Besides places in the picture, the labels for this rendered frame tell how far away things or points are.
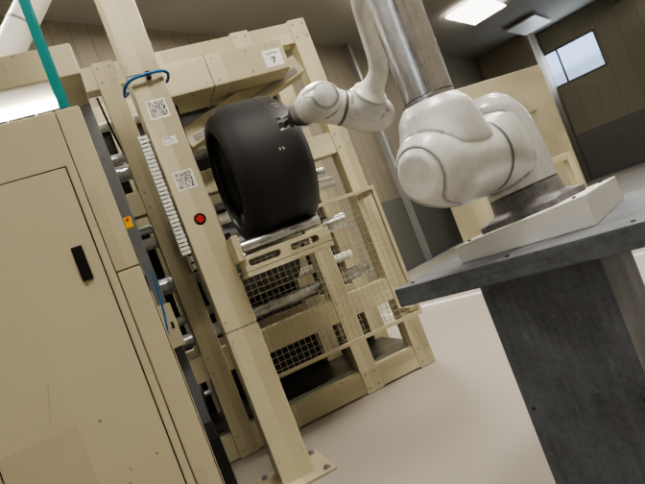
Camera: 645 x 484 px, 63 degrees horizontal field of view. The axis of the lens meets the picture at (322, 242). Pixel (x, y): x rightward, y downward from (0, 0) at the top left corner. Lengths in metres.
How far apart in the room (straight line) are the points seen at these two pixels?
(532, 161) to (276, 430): 1.40
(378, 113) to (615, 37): 12.29
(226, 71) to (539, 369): 1.87
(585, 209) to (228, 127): 1.32
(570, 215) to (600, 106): 12.66
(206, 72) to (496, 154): 1.70
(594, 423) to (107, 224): 1.09
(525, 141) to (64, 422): 1.09
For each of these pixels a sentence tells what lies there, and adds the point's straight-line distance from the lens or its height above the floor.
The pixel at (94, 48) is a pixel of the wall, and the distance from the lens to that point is 5.88.
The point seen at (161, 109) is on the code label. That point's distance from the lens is 2.16.
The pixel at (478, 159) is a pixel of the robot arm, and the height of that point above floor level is 0.84.
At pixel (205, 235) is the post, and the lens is 2.05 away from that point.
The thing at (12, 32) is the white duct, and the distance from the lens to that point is 2.63.
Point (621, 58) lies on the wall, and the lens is 13.68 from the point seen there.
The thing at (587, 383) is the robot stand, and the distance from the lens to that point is 1.21.
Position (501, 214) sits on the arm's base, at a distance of 1.20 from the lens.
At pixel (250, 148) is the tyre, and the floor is 1.22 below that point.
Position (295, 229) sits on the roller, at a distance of 2.03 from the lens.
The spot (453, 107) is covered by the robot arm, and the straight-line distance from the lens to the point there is 1.03.
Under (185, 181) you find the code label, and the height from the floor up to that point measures 1.21.
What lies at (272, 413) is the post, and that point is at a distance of 2.10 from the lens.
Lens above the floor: 0.79
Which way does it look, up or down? 1 degrees up
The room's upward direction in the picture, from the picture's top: 21 degrees counter-clockwise
